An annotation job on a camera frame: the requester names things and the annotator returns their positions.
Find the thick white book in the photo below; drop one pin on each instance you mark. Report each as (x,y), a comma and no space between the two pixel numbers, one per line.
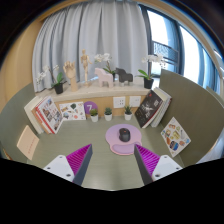
(30,111)

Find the purple mouse pad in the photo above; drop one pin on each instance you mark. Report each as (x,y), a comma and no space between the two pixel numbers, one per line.
(113,138)

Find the window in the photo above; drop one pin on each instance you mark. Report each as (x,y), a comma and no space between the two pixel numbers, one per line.
(193,53)

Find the wooden mannequin figure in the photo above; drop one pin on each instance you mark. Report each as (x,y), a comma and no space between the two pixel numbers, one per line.
(85,61)

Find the small potted plant white pot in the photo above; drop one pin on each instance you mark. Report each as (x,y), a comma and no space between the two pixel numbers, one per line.
(108,117)
(94,118)
(128,116)

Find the beige book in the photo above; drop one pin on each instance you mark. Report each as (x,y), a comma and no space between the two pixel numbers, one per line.
(27,142)

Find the white wall outlet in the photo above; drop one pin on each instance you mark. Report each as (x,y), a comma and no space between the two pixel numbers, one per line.
(135,101)
(119,102)

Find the white card with colourful pictures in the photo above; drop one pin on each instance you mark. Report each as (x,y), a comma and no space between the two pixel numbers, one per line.
(175,136)

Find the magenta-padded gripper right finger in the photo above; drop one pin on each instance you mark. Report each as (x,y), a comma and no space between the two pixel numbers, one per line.
(163,166)

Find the round purple number sign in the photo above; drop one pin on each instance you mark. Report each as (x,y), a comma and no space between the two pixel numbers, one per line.
(90,106)

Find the pink horse figure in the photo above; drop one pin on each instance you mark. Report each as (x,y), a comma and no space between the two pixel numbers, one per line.
(104,77)

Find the white orchid in black pot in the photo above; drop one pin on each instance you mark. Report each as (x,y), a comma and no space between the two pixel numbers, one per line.
(103,57)
(59,88)
(148,83)

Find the wooden ledge with white top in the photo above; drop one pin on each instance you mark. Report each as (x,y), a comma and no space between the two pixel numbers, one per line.
(100,91)

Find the black book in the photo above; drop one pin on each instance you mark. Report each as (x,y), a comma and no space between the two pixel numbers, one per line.
(148,108)

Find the white illustrated sticker card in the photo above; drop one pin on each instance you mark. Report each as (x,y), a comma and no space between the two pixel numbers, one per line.
(72,111)

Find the white book with photo cover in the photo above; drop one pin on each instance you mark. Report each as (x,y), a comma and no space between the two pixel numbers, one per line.
(50,115)

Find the black computer mouse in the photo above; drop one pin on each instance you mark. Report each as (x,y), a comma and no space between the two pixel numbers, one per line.
(124,135)

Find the grey-green desk partition panel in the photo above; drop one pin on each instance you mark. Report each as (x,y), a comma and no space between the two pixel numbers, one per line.
(13,113)
(196,106)

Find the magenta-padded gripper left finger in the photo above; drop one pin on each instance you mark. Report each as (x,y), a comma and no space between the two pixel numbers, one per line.
(61,166)

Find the grey curtain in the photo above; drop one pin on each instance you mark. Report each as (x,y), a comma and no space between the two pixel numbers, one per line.
(100,30)

